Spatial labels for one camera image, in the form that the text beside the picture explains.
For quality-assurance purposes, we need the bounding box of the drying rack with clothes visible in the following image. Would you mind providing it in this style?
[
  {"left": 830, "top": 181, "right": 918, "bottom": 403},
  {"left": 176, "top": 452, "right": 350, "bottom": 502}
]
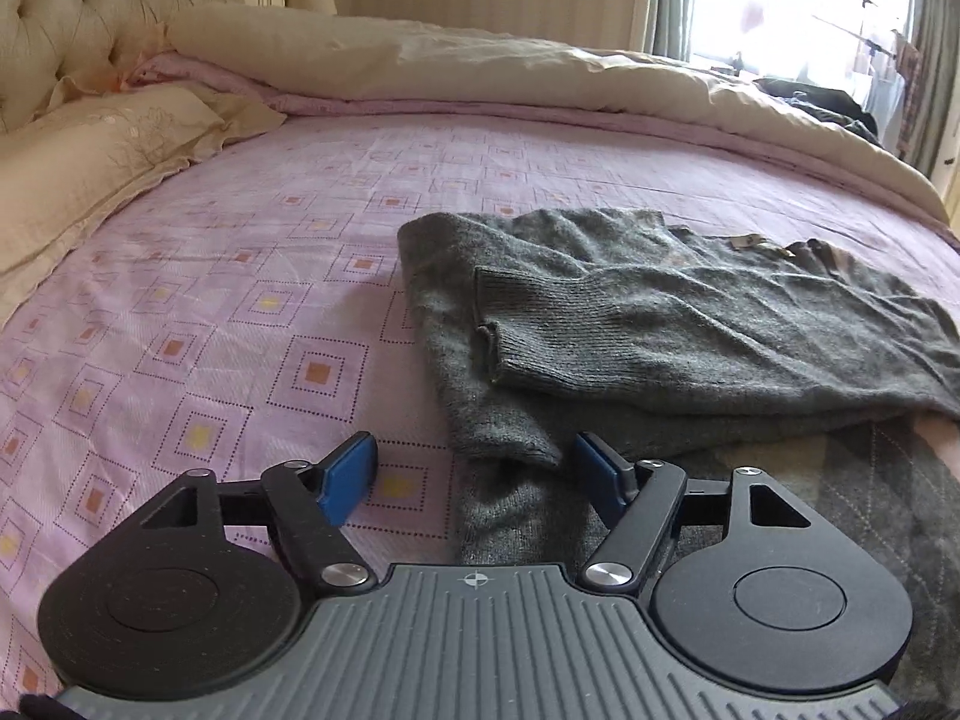
[{"left": 814, "top": 0, "right": 925, "bottom": 158}]

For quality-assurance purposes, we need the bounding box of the beige pillow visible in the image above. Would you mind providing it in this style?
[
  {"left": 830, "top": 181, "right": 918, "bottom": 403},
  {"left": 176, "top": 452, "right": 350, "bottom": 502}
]
[{"left": 0, "top": 82, "right": 290, "bottom": 320}]

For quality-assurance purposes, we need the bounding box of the grey-green curtain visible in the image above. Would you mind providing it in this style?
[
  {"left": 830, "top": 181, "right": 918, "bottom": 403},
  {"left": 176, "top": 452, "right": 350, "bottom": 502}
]
[
  {"left": 649, "top": 0, "right": 702, "bottom": 61},
  {"left": 892, "top": 0, "right": 960, "bottom": 203}
]

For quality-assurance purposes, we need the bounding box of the beige and pink duvet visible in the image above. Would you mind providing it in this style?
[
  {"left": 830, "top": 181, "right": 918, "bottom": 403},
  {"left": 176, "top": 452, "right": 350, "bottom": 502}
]
[{"left": 127, "top": 2, "right": 953, "bottom": 222}]

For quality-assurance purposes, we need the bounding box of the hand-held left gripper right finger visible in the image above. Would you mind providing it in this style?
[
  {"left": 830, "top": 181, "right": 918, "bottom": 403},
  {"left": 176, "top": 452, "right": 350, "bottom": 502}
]
[{"left": 574, "top": 431, "right": 816, "bottom": 595}]

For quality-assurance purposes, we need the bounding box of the tufted beige headboard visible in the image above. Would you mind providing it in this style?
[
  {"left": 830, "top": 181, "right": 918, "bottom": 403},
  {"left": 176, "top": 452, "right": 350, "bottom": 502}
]
[{"left": 0, "top": 0, "right": 286, "bottom": 136}]

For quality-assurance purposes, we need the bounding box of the grey knit sweater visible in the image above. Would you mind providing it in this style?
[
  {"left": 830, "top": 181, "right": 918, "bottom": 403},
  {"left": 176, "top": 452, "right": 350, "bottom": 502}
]
[{"left": 397, "top": 208, "right": 960, "bottom": 706}]

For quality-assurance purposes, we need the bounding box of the pink patterned bed sheet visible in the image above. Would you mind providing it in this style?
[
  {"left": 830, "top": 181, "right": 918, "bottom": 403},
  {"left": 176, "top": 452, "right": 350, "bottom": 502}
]
[{"left": 0, "top": 109, "right": 960, "bottom": 698}]

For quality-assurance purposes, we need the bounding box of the dark clothes pile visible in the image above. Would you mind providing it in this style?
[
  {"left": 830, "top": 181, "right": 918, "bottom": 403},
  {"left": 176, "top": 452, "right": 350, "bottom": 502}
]
[{"left": 754, "top": 76, "right": 901, "bottom": 147}]

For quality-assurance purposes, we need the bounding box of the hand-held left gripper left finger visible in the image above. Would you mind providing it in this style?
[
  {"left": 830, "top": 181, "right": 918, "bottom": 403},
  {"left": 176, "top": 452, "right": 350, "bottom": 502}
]
[{"left": 139, "top": 431, "right": 380, "bottom": 601}]

